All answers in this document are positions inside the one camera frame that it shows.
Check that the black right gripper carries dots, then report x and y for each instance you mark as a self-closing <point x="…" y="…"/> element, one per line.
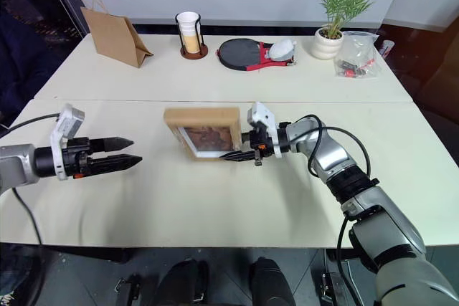
<point x="261" y="143"/>

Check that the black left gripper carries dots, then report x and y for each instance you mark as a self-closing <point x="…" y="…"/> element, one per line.
<point x="77" y="155"/>

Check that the wooden picture frame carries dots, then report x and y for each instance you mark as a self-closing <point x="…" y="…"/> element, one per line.
<point x="202" y="116"/>

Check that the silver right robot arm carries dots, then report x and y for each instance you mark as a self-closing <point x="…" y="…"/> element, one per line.
<point x="380" y="220"/>

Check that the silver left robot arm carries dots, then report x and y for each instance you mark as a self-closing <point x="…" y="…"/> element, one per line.
<point x="18" y="162"/>

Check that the black round flat pad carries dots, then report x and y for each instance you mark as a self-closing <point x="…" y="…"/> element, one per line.
<point x="238" y="54"/>

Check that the cup stack in black holder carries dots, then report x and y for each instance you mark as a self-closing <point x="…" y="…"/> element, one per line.
<point x="193" y="56"/>

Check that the white crumpled cloth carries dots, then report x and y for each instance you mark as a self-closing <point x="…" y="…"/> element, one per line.
<point x="283" y="49"/>

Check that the brown paper bag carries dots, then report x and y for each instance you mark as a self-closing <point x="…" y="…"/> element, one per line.
<point x="114" y="39"/>

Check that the stack of paper cups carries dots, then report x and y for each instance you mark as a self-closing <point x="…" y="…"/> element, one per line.
<point x="188" y="33"/>

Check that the white ribbed plant pot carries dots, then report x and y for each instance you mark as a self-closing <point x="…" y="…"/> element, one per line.
<point x="324" y="46"/>

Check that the person in dark blue clothing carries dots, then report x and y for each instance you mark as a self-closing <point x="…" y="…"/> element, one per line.
<point x="18" y="58"/>

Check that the dark rounded shape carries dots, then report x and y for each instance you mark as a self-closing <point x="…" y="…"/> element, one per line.
<point x="270" y="282"/>

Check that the clear plastic bag of parts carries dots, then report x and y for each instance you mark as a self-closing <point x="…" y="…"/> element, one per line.
<point x="358" y="55"/>

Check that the small white red packet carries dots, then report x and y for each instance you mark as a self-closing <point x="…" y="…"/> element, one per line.
<point x="387" y="48"/>

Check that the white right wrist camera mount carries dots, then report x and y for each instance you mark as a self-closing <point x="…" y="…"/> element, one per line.
<point x="263" y="114"/>

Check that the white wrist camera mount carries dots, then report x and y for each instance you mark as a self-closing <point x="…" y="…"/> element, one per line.
<point x="263" y="114"/>
<point x="59" y="130"/>

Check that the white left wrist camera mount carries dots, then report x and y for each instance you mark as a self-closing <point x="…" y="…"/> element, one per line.
<point x="59" y="130"/>

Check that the black metal floor bracket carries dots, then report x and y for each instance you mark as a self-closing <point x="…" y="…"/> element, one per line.
<point x="129" y="290"/>
<point x="333" y="281"/>

